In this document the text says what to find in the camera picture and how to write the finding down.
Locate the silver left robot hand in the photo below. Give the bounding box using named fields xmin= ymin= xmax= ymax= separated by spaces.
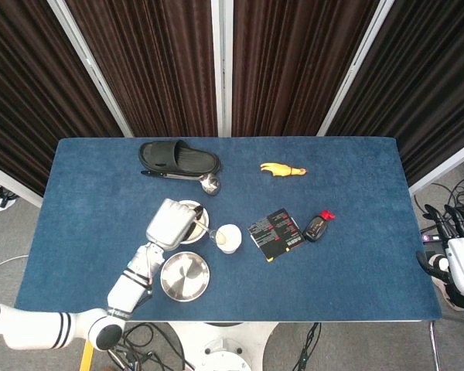
xmin=145 ymin=198 xmax=206 ymax=251

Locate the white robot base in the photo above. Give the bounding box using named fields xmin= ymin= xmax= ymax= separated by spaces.
xmin=169 ymin=321 xmax=279 ymax=371

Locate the steel bowl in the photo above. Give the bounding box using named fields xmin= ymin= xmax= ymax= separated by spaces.
xmin=176 ymin=199 xmax=210 ymax=245

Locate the round metal bowl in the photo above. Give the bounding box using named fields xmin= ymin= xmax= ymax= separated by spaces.
xmin=160 ymin=250 xmax=210 ymax=302

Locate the white paper cup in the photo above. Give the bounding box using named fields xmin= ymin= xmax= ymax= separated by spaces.
xmin=215 ymin=224 xmax=242 ymax=255

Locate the power strip with lights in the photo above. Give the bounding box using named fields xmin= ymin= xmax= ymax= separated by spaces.
xmin=420 ymin=228 xmax=448 ymax=243

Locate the black rubber slipper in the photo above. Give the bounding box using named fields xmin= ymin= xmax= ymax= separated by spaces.
xmin=138 ymin=140 xmax=222 ymax=175

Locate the black printed leaflet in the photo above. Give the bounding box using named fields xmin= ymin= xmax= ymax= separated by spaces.
xmin=247 ymin=208 xmax=306 ymax=264

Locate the yellow rubber chicken toy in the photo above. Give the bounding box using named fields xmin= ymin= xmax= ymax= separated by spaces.
xmin=259 ymin=162 xmax=308 ymax=179

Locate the blue table cloth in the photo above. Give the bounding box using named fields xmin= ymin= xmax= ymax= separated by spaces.
xmin=15 ymin=136 xmax=444 ymax=322

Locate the soy sauce bottle red cap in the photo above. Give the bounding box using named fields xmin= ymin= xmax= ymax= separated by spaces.
xmin=302 ymin=209 xmax=336 ymax=243

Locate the dark brown pleated curtain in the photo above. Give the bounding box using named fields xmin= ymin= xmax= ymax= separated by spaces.
xmin=0 ymin=0 xmax=125 ymax=196
xmin=326 ymin=0 xmax=464 ymax=186
xmin=65 ymin=0 xmax=219 ymax=137
xmin=231 ymin=0 xmax=382 ymax=137

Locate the steel ladle black handle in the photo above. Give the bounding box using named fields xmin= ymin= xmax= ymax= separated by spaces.
xmin=140 ymin=169 xmax=222 ymax=196

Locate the black cable bundle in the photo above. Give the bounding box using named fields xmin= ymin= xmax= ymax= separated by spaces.
xmin=413 ymin=154 xmax=464 ymax=233
xmin=107 ymin=322 xmax=194 ymax=371

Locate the white partition base rail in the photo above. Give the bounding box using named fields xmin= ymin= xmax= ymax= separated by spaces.
xmin=0 ymin=160 xmax=44 ymax=209
xmin=408 ymin=145 xmax=464 ymax=196

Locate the white partition frame post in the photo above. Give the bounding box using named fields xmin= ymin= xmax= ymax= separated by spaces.
xmin=316 ymin=0 xmax=395 ymax=137
xmin=210 ymin=0 xmax=234 ymax=137
xmin=48 ymin=0 xmax=135 ymax=138

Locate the white cable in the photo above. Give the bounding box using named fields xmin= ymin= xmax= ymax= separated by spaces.
xmin=0 ymin=254 xmax=29 ymax=276

